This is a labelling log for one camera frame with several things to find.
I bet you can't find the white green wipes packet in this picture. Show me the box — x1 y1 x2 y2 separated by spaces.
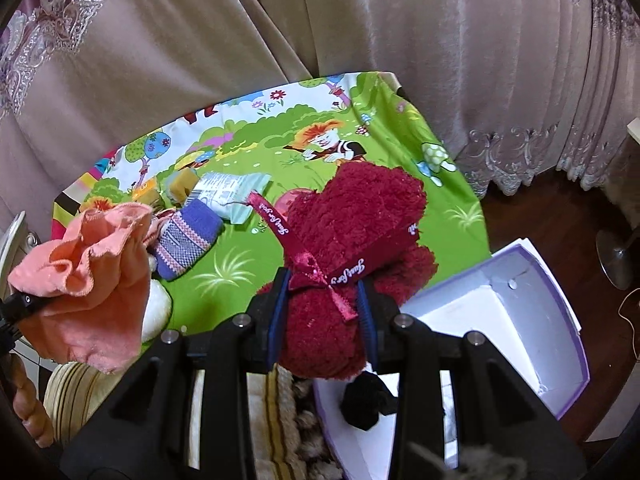
185 171 272 224

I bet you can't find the grey fuzzy item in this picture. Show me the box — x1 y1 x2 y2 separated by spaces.
407 440 506 480

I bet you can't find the metal stand base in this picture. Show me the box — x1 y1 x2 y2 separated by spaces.
595 227 640 291

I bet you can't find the striped cushion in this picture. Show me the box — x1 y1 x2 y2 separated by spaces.
44 360 126 448

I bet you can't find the brown turned wooden post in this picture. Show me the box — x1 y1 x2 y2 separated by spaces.
7 355 55 448

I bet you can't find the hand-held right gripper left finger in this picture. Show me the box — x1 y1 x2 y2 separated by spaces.
60 266 295 480

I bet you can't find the white box with purple rim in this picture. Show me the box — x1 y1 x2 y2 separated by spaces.
312 239 591 480

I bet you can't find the patterned rug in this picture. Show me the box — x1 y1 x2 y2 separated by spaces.
187 365 346 480

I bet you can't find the red round item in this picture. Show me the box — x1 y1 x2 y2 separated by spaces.
275 187 313 221

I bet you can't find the beige curtain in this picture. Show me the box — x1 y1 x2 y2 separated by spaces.
0 0 640 241

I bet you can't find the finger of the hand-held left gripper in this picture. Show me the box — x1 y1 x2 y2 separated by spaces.
0 292 42 331

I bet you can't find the cartoon printed tablecloth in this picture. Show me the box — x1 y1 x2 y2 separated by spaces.
50 71 493 341

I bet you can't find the peach cloth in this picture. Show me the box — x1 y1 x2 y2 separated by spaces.
7 203 153 375

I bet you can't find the blue striped knit sock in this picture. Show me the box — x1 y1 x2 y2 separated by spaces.
150 199 224 282

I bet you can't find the black sock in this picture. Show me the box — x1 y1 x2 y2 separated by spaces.
340 371 401 431

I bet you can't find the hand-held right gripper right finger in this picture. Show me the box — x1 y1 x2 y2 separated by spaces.
356 280 588 480

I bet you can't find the white furniture edge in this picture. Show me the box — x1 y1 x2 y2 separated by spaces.
0 210 38 281

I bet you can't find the white plush item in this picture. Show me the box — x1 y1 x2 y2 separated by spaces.
140 280 172 343

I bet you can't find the red plush towel with ribbon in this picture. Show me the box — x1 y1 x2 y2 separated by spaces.
255 161 439 378

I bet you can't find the yellow sponge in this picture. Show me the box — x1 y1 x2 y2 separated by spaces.
167 167 201 206

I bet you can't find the thin cable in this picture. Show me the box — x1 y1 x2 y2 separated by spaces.
618 287 640 361

